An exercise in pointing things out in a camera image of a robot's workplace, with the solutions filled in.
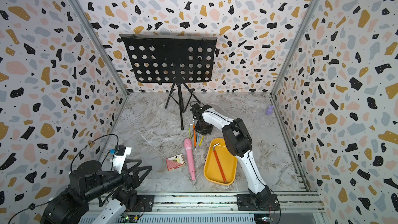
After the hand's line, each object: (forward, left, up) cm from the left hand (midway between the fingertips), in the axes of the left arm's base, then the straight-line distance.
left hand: (147, 165), depth 61 cm
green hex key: (+30, -12, -26) cm, 42 cm away
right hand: (+29, -20, -26) cm, 43 cm away
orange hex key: (+35, -15, -26) cm, 46 cm away
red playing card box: (+10, -6, -24) cm, 27 cm away
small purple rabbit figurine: (+45, -67, -22) cm, 84 cm away
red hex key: (+11, -30, -26) cm, 41 cm away
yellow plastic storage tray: (+11, -35, -26) cm, 45 cm away
